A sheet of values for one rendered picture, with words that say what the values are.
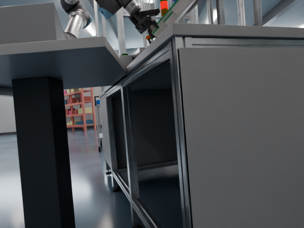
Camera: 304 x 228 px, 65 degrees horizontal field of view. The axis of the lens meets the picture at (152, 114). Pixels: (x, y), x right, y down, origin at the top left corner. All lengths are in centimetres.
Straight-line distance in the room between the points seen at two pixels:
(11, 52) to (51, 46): 11
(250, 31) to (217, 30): 10
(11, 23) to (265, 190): 110
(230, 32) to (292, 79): 24
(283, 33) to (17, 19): 97
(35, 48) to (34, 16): 43
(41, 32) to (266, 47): 83
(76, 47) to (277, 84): 57
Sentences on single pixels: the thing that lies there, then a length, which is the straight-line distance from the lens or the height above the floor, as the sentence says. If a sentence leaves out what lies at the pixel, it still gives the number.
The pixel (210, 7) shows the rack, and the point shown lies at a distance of 138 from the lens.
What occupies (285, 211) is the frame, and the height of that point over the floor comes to 33.
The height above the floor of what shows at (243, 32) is 84.
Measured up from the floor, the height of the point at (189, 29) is 84.
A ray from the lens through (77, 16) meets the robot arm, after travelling 166.
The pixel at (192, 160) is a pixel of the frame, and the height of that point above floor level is 52.
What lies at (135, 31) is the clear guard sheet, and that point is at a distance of 285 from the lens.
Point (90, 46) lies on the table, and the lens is 68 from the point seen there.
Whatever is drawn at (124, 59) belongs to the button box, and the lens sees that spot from 132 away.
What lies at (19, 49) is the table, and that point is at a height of 84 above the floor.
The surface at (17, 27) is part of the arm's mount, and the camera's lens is 116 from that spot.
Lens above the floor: 65
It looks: 1 degrees down
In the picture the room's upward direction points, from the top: 5 degrees counter-clockwise
